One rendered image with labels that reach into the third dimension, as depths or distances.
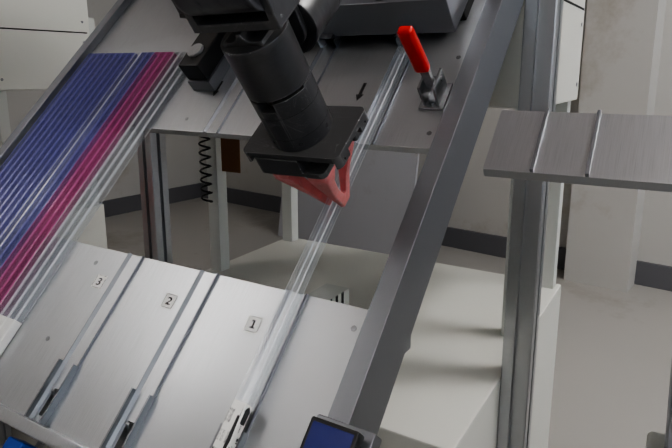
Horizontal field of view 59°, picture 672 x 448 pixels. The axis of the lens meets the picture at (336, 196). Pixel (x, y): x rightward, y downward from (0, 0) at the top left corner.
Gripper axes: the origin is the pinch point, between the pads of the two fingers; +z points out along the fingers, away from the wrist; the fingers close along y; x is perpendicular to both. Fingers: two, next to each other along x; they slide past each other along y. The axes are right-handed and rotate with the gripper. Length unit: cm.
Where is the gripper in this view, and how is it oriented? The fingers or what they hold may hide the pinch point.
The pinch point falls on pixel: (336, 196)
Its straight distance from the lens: 59.3
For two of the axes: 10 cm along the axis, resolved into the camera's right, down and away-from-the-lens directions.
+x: -4.0, 7.5, -5.3
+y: -8.6, -1.0, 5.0
